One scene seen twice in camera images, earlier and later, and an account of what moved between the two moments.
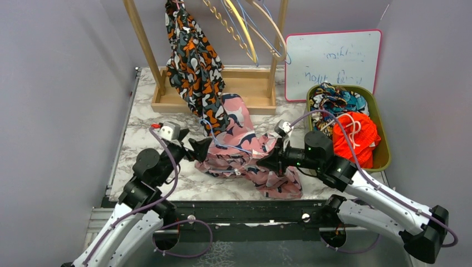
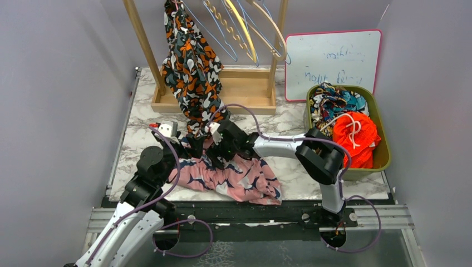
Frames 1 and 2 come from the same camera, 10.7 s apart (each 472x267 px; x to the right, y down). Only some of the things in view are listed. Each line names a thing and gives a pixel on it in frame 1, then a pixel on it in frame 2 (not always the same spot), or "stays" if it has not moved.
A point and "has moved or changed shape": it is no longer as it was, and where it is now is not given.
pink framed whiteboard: (347, 58) stays
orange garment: (363, 134) stays
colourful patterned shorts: (328, 102) stays
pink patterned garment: (236, 154) has moved or changed shape
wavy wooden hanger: (214, 10) stays
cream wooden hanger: (277, 58) stays
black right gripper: (276, 160) → (214, 151)
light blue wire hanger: (237, 171) → (219, 30)
